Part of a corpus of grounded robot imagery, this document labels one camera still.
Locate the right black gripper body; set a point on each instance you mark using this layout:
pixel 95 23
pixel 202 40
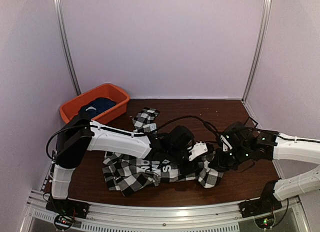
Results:
pixel 229 162

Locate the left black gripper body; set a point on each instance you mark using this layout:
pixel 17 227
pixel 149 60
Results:
pixel 185 170

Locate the black white checkered shirt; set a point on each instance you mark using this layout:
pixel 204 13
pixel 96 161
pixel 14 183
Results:
pixel 129 174

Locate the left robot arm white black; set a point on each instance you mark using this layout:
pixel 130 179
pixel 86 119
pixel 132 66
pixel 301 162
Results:
pixel 82 134

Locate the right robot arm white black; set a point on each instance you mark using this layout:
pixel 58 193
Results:
pixel 240 143

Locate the small black brooch box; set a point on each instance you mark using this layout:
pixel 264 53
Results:
pixel 251 124

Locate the dark blue garment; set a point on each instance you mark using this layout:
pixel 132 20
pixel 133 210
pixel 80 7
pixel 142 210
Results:
pixel 97 106

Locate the orange plastic basin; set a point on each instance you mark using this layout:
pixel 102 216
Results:
pixel 71 108

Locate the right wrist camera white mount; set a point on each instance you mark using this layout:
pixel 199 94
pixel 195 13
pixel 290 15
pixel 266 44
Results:
pixel 225 144

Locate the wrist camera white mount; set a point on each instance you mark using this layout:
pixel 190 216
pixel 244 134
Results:
pixel 197 150
pixel 225 144

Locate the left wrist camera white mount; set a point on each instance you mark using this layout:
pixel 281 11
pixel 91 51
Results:
pixel 197 150

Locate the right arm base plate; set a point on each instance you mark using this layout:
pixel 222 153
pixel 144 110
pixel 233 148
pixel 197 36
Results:
pixel 259 206

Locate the aluminium front rail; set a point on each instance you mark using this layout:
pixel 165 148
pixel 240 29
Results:
pixel 218 217

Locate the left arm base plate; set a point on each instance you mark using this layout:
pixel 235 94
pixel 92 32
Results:
pixel 68 207

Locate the right aluminium corner post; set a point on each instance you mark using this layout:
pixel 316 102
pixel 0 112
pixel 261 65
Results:
pixel 264 22

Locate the aluminium corner post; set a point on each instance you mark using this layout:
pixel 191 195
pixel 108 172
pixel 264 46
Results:
pixel 264 22
pixel 65 46

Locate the left aluminium corner post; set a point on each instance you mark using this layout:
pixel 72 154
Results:
pixel 65 46

